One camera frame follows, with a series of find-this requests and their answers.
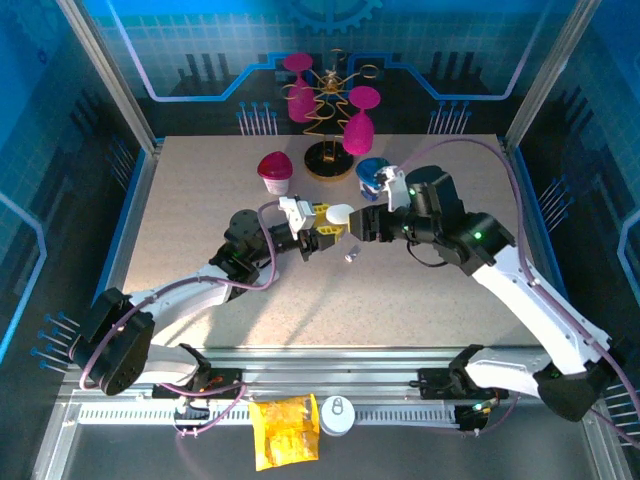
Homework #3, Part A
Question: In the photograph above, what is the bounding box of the white cup blue lid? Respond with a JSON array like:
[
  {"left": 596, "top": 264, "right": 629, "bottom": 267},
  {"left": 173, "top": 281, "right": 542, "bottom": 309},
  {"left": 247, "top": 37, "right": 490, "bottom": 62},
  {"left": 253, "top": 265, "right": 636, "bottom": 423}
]
[{"left": 355, "top": 156, "right": 396, "bottom": 201}]

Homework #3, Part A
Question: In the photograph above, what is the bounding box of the white cup red lid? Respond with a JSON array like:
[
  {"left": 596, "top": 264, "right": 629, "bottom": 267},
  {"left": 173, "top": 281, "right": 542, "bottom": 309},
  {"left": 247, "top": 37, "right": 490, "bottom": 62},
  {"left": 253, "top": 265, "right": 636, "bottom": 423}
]
[{"left": 256, "top": 151, "right": 294, "bottom": 197}]

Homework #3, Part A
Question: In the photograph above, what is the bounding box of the pink wine glass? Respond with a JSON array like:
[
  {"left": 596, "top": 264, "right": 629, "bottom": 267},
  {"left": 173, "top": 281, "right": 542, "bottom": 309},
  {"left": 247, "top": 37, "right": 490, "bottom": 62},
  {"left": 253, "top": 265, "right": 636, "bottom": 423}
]
[
  {"left": 342, "top": 85, "right": 381, "bottom": 156},
  {"left": 281, "top": 52, "right": 317, "bottom": 124}
]

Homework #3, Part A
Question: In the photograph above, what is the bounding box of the white tin can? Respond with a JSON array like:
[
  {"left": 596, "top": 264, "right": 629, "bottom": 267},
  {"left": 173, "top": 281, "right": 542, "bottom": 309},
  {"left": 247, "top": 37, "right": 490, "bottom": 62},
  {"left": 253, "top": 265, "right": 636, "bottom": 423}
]
[{"left": 318, "top": 394, "right": 357, "bottom": 438}]

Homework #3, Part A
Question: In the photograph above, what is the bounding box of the black controller box green light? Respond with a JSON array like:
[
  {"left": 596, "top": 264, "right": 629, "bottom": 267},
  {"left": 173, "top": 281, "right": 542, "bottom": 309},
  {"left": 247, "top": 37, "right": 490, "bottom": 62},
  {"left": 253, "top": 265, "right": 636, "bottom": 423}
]
[{"left": 453, "top": 399, "right": 497, "bottom": 435}]

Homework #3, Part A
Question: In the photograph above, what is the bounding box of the yellow snack bag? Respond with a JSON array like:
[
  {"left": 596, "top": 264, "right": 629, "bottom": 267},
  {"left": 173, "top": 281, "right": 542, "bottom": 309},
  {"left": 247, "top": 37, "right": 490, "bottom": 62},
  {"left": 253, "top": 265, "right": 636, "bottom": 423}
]
[{"left": 248, "top": 393, "right": 321, "bottom": 472}]

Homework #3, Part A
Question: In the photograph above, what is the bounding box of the gold wire glass rack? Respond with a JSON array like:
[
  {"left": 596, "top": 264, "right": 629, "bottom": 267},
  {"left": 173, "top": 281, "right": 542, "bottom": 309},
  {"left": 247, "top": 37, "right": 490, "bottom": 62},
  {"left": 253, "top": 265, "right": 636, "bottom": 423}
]
[{"left": 279, "top": 48, "right": 381, "bottom": 182}]

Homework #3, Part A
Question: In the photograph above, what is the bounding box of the aluminium table side rail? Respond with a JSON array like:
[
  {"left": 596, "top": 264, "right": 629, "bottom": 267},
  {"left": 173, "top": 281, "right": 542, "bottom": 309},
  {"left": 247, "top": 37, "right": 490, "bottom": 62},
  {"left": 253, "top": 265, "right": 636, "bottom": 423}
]
[
  {"left": 498, "top": 135, "right": 592, "bottom": 362},
  {"left": 89, "top": 138, "right": 166, "bottom": 314}
]

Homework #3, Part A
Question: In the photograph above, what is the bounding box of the aluminium mounting rail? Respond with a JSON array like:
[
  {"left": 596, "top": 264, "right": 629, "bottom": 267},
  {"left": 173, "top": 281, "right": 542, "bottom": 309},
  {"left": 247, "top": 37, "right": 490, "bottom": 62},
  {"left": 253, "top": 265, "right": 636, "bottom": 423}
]
[{"left": 59, "top": 344, "right": 599, "bottom": 404}]

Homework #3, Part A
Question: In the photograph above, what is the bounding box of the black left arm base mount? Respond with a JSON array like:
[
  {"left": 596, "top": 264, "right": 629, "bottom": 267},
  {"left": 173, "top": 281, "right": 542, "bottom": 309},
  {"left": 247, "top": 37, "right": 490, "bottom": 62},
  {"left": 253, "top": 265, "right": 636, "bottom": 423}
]
[{"left": 152, "top": 367, "right": 245, "bottom": 401}]

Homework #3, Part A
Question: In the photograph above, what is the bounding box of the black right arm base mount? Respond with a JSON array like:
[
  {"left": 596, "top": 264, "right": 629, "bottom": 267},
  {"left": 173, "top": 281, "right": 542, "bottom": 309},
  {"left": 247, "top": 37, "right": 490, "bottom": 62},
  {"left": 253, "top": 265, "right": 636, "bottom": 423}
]
[{"left": 416, "top": 366, "right": 510, "bottom": 401}]

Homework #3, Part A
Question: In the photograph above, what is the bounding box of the white slotted cable tray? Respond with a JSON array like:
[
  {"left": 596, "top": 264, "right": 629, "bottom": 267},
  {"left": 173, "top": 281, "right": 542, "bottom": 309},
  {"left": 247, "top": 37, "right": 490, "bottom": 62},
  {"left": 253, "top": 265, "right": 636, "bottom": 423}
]
[{"left": 78, "top": 402, "right": 464, "bottom": 427}]

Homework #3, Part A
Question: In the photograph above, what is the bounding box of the aluminium frame post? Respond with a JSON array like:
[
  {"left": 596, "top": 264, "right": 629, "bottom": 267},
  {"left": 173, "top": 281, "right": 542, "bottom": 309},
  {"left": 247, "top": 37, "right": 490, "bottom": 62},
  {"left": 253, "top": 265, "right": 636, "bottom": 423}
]
[
  {"left": 502, "top": 0, "right": 604, "bottom": 146},
  {"left": 53, "top": 0, "right": 165, "bottom": 154}
]

